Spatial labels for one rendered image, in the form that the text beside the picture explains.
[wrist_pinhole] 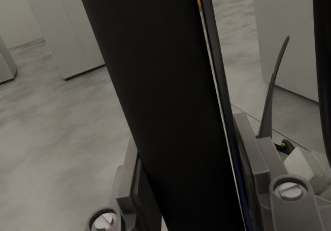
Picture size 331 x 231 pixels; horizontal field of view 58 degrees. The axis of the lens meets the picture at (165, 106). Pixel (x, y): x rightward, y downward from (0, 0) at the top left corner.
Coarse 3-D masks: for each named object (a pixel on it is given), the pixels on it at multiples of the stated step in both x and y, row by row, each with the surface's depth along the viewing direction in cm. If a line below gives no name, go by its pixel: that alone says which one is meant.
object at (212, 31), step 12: (204, 0) 8; (204, 12) 9; (204, 24) 10; (216, 36) 9; (216, 48) 9; (216, 60) 9; (216, 72) 9; (228, 96) 10; (228, 108) 10; (228, 120) 10; (228, 132) 10; (240, 168) 11; (240, 180) 11; (240, 192) 12; (240, 204) 13; (252, 228) 13
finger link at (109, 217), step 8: (104, 208) 10; (112, 208) 10; (96, 216) 10; (104, 216) 10; (112, 216) 10; (120, 216) 10; (88, 224) 10; (96, 224) 10; (104, 224) 10; (112, 224) 10; (120, 224) 9
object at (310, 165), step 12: (288, 156) 62; (300, 156) 58; (312, 156) 59; (324, 156) 61; (288, 168) 60; (300, 168) 56; (312, 168) 54; (324, 168) 56; (312, 180) 53; (324, 180) 53; (324, 192) 54
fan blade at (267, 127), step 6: (288, 36) 39; (282, 48) 39; (282, 54) 38; (276, 66) 39; (276, 72) 38; (270, 84) 39; (270, 90) 38; (270, 96) 39; (270, 102) 42; (264, 108) 38; (270, 108) 45; (264, 114) 38; (270, 114) 47; (264, 120) 38; (270, 120) 48; (264, 126) 39; (270, 126) 49; (264, 132) 40; (270, 132) 49
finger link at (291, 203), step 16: (288, 176) 9; (272, 192) 9; (288, 192) 9; (304, 192) 9; (272, 208) 8; (288, 208) 8; (304, 208) 8; (288, 224) 8; (304, 224) 8; (320, 224) 8
